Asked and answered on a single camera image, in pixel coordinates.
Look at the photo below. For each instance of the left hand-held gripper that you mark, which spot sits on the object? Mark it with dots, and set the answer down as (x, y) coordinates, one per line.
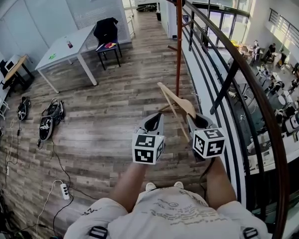
(144, 148)

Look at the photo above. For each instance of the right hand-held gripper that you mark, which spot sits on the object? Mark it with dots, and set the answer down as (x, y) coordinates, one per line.
(209, 143)

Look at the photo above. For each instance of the light wooden hanger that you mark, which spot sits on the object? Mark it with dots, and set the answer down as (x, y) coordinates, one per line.
(182, 103)

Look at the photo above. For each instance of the brown wooden coat stand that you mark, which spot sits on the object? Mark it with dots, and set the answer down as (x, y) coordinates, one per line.
(179, 58)

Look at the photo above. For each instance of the person's left forearm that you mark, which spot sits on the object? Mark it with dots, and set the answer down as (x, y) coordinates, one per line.
(129, 185)

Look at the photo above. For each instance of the person's right forearm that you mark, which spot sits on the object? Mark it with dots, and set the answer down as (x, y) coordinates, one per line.
(220, 183)

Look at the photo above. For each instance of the person's left white shoe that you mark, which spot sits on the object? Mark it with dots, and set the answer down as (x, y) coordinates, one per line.
(150, 186)

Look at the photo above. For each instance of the person's white shoe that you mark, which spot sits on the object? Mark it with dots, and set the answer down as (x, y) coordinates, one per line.
(179, 184)
(150, 186)

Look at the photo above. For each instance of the person's right white shoe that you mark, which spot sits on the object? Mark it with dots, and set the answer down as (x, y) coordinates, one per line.
(179, 184)

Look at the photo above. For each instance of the black railing with wooden handrail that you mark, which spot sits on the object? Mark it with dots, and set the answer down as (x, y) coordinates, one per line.
(269, 113)

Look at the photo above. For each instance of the blue seat black chair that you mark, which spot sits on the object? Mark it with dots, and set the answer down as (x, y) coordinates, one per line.
(112, 51)

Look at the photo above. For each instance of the red and yellow item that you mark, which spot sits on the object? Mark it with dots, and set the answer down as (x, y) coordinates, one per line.
(109, 45)

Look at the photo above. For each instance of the person's white printed shirt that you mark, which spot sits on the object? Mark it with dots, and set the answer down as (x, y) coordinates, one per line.
(174, 215)

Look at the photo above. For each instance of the white paper sheet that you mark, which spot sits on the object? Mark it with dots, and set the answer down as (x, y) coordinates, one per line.
(100, 48)

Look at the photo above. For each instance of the large black backpack rig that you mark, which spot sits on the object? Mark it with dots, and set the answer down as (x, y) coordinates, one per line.
(48, 123)

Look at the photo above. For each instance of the black jacket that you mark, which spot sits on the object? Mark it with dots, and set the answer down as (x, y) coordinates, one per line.
(105, 30)

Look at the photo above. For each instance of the black trash can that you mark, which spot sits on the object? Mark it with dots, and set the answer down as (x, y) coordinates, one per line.
(159, 16)

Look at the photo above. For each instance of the white three-socket power strip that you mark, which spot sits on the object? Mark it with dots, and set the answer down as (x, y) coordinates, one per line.
(64, 191)

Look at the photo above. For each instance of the white rectangular table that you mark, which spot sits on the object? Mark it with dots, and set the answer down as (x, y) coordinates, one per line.
(64, 51)

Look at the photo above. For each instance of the small dark drink bottle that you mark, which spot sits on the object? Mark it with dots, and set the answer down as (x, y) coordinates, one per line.
(69, 44)

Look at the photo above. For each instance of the black gear pile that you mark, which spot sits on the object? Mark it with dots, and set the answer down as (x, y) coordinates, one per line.
(145, 8)

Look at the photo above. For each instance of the green small item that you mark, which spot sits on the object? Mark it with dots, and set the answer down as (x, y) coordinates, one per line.
(51, 56)

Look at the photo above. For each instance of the black balcony railing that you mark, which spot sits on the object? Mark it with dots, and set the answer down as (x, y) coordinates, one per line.
(289, 29)

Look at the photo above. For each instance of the small black backpack rig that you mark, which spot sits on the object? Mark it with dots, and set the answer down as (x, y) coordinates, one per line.
(23, 108)

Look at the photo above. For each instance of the round wooden desk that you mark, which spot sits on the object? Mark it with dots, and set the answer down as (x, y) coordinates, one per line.
(15, 70)

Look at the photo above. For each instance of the small white power strip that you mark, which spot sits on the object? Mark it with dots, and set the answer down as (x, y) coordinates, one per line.
(7, 170)

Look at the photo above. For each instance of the white microwave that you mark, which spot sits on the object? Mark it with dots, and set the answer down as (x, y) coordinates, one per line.
(11, 63)

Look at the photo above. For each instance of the black office chair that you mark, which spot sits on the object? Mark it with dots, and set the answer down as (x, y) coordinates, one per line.
(3, 67)

